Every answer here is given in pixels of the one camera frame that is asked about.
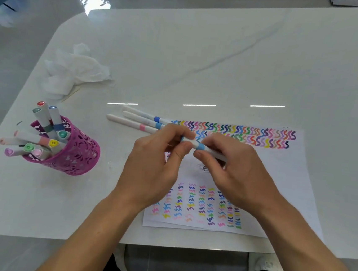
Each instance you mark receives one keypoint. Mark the person's right hand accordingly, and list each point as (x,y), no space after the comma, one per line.
(244,178)

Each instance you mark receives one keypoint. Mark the person's left hand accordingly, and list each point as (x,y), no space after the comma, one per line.
(150,172)

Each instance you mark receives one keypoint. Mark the pale blue banded white marker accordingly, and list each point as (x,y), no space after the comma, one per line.
(200,146)

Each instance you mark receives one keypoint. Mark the sky blue banded white marker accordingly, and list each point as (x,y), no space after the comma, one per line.
(139,119)

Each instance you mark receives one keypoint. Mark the royal blue banded white marker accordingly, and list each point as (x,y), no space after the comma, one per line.
(140,113)

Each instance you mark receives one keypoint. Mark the pink perforated pen holder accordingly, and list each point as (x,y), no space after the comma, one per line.
(79,159)

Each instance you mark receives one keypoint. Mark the yellow banded white marker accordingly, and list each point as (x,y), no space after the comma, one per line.
(54,144)

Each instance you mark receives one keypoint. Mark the light green banded white marker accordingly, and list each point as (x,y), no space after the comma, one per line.
(29,147)

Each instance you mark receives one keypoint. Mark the salmon banded white marker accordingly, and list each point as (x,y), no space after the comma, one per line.
(30,137)

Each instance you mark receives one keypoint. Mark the grey green banded white marker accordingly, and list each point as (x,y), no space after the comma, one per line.
(39,114)

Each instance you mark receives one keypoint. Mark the red banded white marker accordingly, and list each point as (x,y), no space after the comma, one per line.
(43,106)

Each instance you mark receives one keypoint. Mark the lilac banded white marker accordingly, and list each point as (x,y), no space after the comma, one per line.
(11,151)

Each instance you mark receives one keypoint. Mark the peach banded white marker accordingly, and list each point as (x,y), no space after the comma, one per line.
(8,141)

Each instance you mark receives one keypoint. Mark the person's left forearm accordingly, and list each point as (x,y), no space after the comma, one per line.
(89,242)

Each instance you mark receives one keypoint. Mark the person's right forearm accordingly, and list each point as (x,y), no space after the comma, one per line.
(312,257)

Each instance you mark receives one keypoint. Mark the person's right white shoe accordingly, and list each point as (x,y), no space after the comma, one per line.
(267,263)

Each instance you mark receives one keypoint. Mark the crumpled white tissue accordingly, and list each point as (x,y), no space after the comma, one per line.
(75,67)

